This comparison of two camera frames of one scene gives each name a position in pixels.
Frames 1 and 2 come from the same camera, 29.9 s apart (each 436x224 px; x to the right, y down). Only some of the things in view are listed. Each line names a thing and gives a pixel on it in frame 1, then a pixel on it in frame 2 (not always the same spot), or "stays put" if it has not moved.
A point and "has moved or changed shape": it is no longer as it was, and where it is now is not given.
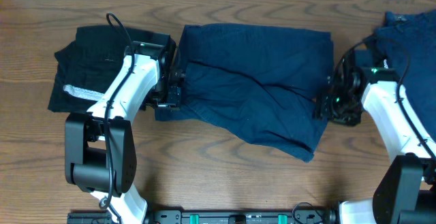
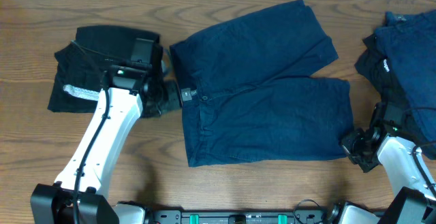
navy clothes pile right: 409,42 stays put
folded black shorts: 86,67 stays put
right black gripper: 325,105 to 351,146
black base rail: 214,216 stays put
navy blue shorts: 264,83 has moved or changed shape
